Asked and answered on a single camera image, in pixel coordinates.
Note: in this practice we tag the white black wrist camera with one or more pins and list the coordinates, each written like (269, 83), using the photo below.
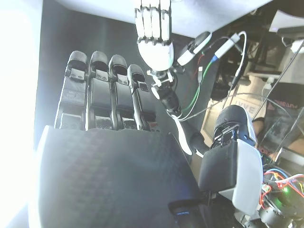
(193, 48)

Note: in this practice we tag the white paper sheet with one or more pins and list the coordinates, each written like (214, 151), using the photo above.
(282, 21)

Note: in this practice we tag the person in black shirt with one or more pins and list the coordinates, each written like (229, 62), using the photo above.
(285, 111)

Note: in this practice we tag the cardboard box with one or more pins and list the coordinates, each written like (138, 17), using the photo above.
(244, 91)

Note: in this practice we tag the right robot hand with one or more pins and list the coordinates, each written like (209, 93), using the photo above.
(107, 171)

